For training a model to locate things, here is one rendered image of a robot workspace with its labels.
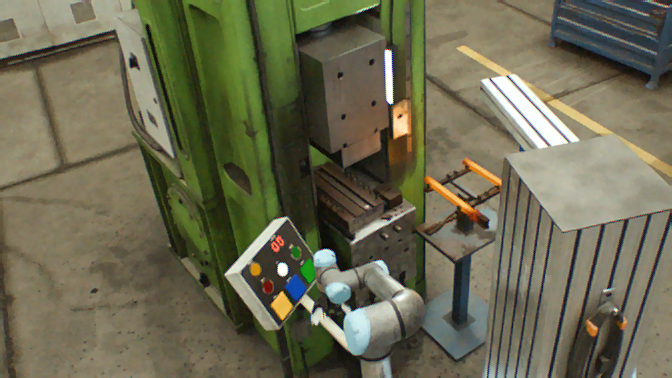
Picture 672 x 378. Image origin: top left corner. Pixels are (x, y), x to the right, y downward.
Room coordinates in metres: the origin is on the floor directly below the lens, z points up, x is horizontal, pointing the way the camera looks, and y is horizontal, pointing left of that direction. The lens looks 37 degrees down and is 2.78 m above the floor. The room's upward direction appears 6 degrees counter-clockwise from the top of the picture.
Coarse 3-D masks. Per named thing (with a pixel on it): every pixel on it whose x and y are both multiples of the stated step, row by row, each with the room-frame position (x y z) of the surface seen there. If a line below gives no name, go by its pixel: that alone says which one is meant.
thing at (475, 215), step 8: (432, 184) 2.34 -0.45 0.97; (440, 184) 2.34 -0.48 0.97; (440, 192) 2.29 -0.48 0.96; (448, 192) 2.27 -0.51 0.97; (456, 200) 2.21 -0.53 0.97; (464, 208) 2.15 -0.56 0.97; (472, 208) 2.14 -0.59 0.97; (472, 216) 2.10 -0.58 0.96; (480, 216) 2.07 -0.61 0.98; (480, 224) 2.06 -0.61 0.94; (488, 224) 2.04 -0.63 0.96
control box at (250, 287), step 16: (272, 224) 1.93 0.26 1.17; (288, 224) 1.91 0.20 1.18; (256, 240) 1.85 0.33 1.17; (272, 240) 1.82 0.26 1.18; (288, 240) 1.86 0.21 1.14; (240, 256) 1.77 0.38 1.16; (256, 256) 1.73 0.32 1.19; (272, 256) 1.77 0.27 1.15; (288, 256) 1.81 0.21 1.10; (304, 256) 1.85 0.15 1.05; (240, 272) 1.65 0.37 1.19; (272, 272) 1.72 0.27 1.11; (288, 272) 1.76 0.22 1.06; (240, 288) 1.65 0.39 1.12; (256, 288) 1.64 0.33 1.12; (256, 304) 1.62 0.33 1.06; (272, 320) 1.59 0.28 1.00
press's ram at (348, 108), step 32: (352, 32) 2.33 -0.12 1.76; (320, 64) 2.10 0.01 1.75; (352, 64) 2.17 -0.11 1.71; (384, 64) 2.25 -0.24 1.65; (320, 96) 2.12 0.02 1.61; (352, 96) 2.16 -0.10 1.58; (384, 96) 2.25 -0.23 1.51; (320, 128) 2.14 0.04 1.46; (352, 128) 2.15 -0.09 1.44; (384, 128) 2.24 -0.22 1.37
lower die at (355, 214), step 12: (324, 168) 2.51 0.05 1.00; (336, 168) 2.51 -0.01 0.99; (324, 180) 2.43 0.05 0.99; (348, 180) 2.41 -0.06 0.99; (324, 192) 2.34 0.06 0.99; (336, 192) 2.33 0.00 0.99; (360, 192) 2.31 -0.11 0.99; (324, 204) 2.27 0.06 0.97; (348, 204) 2.23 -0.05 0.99; (360, 204) 2.21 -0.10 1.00; (372, 204) 2.20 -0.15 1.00; (348, 216) 2.16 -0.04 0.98; (360, 216) 2.16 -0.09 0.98; (372, 216) 2.19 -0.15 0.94; (348, 228) 2.12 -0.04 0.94
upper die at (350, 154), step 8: (368, 136) 2.20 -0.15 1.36; (376, 136) 2.22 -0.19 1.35; (312, 144) 2.30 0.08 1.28; (352, 144) 2.15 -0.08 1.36; (360, 144) 2.17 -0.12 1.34; (368, 144) 2.19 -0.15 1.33; (376, 144) 2.22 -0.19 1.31; (328, 152) 2.20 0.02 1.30; (336, 152) 2.15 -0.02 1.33; (344, 152) 2.13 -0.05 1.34; (352, 152) 2.15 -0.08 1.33; (360, 152) 2.17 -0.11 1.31; (368, 152) 2.19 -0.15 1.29; (336, 160) 2.16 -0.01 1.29; (344, 160) 2.12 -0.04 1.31; (352, 160) 2.15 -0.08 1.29
